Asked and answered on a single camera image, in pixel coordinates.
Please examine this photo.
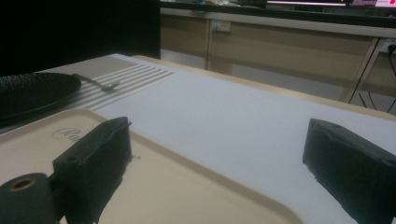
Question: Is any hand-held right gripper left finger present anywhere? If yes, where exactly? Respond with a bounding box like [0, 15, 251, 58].
[51, 116, 133, 224]

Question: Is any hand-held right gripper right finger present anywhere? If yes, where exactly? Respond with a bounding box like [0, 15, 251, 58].
[302, 118, 396, 224]

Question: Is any silver metal fork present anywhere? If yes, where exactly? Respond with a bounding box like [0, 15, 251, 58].
[72, 73, 121, 93]

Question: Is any beige plastic tray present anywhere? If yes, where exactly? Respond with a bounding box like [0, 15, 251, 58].
[0, 107, 304, 224]

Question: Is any black textured plate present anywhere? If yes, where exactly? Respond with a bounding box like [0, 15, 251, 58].
[0, 72, 82, 129]

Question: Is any grey striped placemat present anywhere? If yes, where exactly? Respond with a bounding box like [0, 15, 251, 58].
[36, 55, 176, 111]

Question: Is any white socket with plug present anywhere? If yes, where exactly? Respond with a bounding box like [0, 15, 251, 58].
[381, 38, 396, 54]

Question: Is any white table mat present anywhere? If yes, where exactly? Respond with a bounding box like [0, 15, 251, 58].
[92, 53, 396, 224]

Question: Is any beige panelled counter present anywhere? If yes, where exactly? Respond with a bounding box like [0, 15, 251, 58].
[160, 1, 396, 104]

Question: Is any white wall socket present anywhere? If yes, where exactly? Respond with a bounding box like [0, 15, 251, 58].
[210, 20, 232, 33]

